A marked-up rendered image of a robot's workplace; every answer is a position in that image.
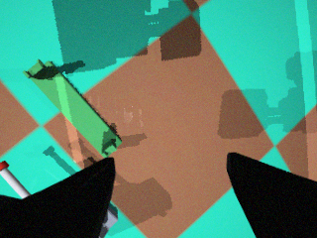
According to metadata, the grey metal pin with red cap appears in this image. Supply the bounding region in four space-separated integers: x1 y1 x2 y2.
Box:
0 161 30 198

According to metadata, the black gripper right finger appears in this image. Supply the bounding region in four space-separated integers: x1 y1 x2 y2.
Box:
226 153 317 238

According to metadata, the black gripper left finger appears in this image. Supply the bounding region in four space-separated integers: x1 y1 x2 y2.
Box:
0 158 115 238

